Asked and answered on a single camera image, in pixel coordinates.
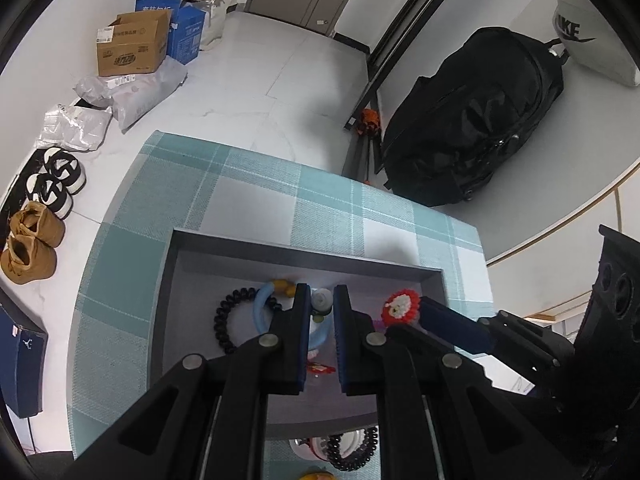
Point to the dark blue shoebox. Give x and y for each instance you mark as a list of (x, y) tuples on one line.
[(22, 365)]

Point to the brown cardboard box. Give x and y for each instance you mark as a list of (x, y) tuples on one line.
[(130, 55)]

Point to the red and white flower clip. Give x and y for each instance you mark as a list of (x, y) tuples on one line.
[(400, 307)]

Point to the blue cardboard box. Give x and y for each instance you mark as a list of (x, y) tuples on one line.
[(185, 35)]

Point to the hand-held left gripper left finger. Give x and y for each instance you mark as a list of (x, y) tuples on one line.
[(300, 345)]

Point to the black and white sneaker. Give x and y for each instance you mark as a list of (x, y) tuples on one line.
[(50, 192), (65, 167)]

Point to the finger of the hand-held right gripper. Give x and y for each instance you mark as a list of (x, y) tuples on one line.
[(450, 325)]

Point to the beige canvas tote bag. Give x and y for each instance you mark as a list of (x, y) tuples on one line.
[(217, 15)]

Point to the black backpack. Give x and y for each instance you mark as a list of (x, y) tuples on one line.
[(465, 125)]

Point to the black clothes rack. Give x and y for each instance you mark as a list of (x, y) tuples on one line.
[(400, 30)]

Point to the black and orange tripod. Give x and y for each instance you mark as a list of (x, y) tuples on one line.
[(357, 155)]

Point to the grey plastic mailer bag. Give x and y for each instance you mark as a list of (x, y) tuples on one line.
[(145, 90)]

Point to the grey tray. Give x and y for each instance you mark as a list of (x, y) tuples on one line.
[(200, 310)]

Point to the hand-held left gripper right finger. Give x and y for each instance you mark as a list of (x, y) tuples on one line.
[(340, 345)]

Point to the teal checked tablecloth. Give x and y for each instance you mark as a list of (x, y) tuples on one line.
[(250, 200)]

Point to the small red hair clip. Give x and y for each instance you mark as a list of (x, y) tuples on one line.
[(320, 367)]

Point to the white plastic bags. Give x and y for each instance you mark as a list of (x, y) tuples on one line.
[(75, 127)]

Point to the red and white bangle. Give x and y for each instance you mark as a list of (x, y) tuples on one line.
[(317, 447)]

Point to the white hanging bag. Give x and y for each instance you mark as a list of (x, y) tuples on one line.
[(585, 0)]

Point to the yellow round ornament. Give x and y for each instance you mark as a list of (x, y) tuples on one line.
[(315, 475)]

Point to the brown suede shoe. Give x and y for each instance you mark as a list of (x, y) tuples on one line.
[(40, 222), (25, 260)]

